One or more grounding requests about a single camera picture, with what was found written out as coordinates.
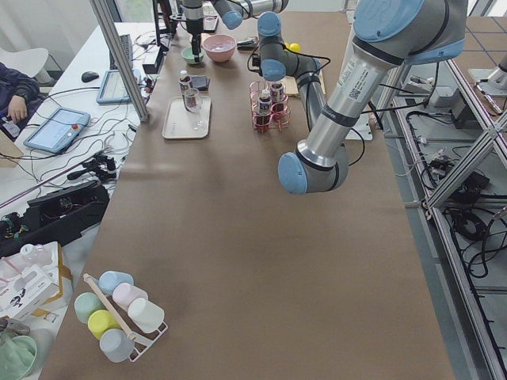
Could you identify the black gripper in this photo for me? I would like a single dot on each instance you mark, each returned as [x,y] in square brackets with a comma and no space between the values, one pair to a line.
[276,85]
[194,26]

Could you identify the copper wire bottle basket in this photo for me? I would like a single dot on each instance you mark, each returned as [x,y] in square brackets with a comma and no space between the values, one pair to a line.
[278,120]

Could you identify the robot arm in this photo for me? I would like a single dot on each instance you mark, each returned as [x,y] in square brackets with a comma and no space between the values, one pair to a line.
[386,34]

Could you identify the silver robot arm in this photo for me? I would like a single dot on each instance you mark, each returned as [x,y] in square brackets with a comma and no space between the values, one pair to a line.
[232,14]

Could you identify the tea bottle white cap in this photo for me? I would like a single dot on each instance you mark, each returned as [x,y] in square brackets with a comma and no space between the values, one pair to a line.
[264,108]

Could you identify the mint green bowl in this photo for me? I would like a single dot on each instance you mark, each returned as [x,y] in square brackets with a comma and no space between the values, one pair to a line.
[190,58]

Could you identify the pink bowl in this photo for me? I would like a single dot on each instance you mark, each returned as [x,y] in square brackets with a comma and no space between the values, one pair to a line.
[220,47]

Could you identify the black metal glass rack tray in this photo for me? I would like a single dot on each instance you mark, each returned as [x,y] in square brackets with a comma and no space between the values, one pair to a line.
[210,23]

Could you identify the grey folded cloth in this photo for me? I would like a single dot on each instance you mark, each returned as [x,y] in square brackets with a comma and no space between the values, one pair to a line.
[200,82]

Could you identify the clear wine glass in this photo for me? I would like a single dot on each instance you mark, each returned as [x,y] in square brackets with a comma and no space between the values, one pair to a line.
[198,122]

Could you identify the bamboo cutting board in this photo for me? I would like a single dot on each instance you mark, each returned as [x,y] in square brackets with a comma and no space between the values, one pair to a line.
[295,85]

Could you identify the white rabbit tray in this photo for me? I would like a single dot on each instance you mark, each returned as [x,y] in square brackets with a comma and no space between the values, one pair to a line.
[182,124]

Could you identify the blue teach pendant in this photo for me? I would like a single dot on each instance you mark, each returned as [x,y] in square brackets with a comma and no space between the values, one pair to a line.
[57,132]
[112,90]

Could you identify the black computer mouse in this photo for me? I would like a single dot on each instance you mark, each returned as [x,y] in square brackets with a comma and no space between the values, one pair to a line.
[89,76]

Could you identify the seated person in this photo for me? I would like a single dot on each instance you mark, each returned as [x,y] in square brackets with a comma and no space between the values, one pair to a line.
[20,96]

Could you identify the black open case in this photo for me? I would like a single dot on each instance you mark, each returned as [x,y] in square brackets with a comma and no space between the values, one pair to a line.
[59,216]

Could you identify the blue plastic cup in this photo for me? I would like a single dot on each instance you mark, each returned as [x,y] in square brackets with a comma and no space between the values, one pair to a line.
[109,280]

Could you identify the pink plastic cup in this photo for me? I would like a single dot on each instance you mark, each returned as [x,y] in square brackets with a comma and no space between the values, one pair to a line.
[125,293]

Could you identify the white plastic cup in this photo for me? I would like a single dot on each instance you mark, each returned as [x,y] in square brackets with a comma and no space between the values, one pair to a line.
[146,315]

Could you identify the green plastic cup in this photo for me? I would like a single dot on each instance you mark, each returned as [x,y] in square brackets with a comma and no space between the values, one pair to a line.
[86,304]

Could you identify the white cardboard box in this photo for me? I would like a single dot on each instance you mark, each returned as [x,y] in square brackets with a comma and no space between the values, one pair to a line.
[35,281]

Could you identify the yellow plastic cup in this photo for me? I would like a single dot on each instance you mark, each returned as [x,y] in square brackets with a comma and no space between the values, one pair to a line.
[100,321]

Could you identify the grey plastic cup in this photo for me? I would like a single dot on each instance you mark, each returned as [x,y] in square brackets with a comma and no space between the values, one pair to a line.
[116,345]

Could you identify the aluminium frame post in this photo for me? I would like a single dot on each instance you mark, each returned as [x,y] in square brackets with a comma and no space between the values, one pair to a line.
[112,39]

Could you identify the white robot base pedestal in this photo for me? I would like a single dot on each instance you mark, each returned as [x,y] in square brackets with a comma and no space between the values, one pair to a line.
[361,130]

